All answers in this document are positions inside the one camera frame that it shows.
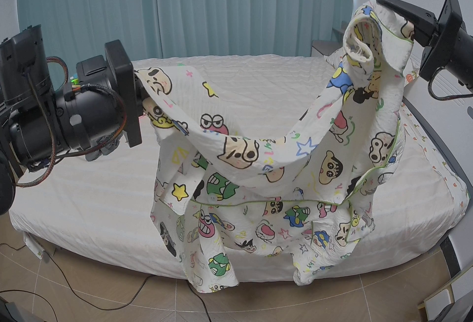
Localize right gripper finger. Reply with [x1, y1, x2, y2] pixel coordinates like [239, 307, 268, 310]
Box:
[406, 21, 437, 49]
[376, 0, 439, 32]

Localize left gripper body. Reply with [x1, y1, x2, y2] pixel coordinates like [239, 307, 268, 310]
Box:
[55, 40, 143, 151]

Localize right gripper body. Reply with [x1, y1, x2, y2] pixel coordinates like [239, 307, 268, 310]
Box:
[419, 0, 473, 94]

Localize white printed pyjama top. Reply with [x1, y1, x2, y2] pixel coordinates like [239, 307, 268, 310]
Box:
[134, 0, 415, 295]

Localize white printed pillow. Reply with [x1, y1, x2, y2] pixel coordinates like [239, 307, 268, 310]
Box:
[324, 48, 420, 87]

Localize grey bedside table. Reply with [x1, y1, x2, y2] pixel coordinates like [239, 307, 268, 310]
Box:
[311, 27, 347, 57]

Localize bed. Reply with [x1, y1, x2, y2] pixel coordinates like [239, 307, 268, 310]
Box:
[9, 54, 473, 286]

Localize black cable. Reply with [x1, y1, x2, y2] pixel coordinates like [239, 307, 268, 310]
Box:
[428, 66, 473, 102]
[186, 279, 212, 322]
[0, 242, 157, 311]

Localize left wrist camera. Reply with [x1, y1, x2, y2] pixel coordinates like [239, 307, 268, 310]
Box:
[76, 56, 108, 87]

